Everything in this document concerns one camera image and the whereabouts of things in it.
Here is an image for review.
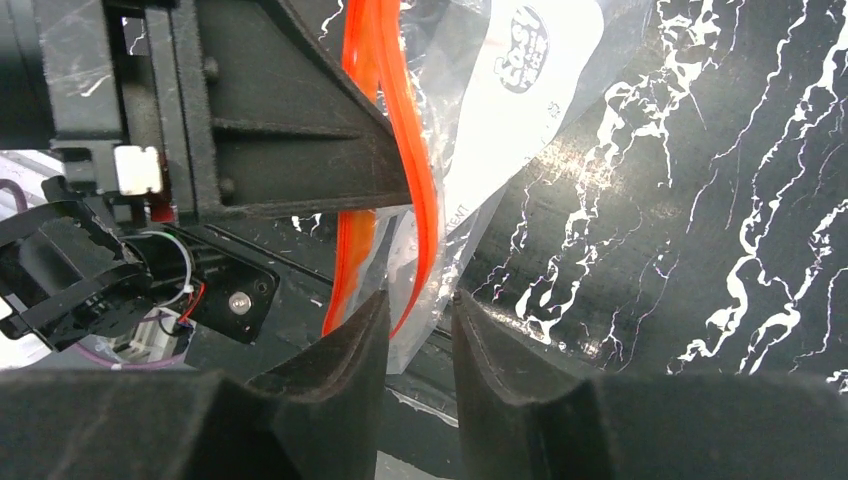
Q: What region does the black marble pattern mat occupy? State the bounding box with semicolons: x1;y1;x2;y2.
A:
291;0;848;399

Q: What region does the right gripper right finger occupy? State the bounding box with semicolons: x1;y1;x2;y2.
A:
451;291;847;479

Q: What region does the clear zip bag orange zipper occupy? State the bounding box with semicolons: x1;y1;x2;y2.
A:
321;0;657;376

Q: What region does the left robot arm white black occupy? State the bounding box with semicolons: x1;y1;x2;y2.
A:
1;1;410;351

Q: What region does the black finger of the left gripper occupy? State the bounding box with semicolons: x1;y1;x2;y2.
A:
192;1;410;219

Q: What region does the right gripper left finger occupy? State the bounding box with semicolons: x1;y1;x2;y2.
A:
1;291;391;479

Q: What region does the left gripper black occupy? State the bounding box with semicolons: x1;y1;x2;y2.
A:
1;1;199;222

